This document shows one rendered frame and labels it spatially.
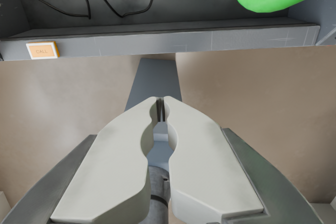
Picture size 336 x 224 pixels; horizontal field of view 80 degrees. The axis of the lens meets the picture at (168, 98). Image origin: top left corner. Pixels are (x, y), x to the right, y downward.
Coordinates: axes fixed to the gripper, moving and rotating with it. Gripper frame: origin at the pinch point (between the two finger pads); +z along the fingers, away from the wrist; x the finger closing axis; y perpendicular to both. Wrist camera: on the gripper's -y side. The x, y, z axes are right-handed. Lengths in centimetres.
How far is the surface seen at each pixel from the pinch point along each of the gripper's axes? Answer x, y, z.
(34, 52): -24.5, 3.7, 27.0
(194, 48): 6.0, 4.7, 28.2
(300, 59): 94, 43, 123
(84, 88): -61, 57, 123
